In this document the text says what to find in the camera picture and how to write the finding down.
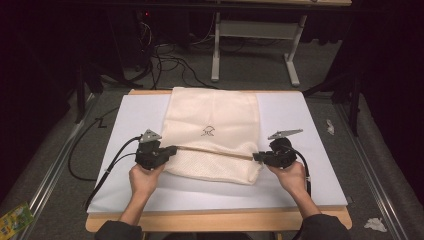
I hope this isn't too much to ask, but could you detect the wooden table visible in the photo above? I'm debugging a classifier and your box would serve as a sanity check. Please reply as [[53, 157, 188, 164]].
[[85, 88, 353, 234]]

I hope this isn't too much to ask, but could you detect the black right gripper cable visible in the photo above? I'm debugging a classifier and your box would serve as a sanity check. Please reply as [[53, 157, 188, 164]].
[[287, 145, 313, 198]]

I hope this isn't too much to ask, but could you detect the person's right hand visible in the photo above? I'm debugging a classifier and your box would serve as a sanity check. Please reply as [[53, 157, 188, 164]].
[[265, 160, 311, 201]]

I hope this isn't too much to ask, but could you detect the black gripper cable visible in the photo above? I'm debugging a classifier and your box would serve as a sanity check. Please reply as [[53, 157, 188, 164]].
[[287, 145, 313, 198], [83, 134, 142, 212]]

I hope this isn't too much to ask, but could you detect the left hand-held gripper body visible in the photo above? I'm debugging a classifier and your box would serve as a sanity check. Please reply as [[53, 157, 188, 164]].
[[134, 128, 168, 171]]

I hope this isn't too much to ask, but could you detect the person's left hand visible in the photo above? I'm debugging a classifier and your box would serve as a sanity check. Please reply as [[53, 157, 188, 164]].
[[128, 162, 167, 202]]

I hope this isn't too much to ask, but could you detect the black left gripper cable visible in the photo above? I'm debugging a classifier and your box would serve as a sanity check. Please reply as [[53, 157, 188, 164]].
[[83, 134, 142, 212]]

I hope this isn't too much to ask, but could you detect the black stand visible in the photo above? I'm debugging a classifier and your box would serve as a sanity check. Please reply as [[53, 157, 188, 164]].
[[302, 71, 364, 137], [73, 61, 144, 125]]

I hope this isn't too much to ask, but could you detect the white foam board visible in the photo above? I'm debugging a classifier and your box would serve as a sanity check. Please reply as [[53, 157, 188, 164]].
[[87, 90, 349, 215]]

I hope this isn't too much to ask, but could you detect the cream mesh laundry bag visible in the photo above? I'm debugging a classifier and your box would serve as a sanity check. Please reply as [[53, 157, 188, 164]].
[[159, 86, 265, 186]]

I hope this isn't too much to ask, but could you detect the crumpled white paper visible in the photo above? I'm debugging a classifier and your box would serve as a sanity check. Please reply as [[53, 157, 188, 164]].
[[363, 217, 388, 233]]

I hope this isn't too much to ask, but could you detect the tangle of black cables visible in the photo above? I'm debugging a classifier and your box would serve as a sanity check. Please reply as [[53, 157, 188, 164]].
[[134, 11, 221, 90]]

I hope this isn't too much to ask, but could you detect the green printed packet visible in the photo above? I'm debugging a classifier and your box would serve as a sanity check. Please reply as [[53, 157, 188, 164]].
[[0, 201, 36, 238]]

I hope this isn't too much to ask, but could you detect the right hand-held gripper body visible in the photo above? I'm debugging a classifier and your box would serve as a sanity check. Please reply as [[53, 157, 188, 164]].
[[263, 128, 305, 170]]

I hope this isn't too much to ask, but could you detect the black floor cable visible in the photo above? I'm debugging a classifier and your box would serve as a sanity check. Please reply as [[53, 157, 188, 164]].
[[67, 105, 120, 183]]

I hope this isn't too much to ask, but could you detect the metal floor rail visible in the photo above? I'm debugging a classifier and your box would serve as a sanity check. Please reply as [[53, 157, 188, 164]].
[[334, 101, 409, 240], [18, 93, 98, 240]]

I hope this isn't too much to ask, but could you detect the white metal desk frame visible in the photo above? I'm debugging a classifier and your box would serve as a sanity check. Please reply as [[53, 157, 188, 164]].
[[210, 11, 308, 88]]

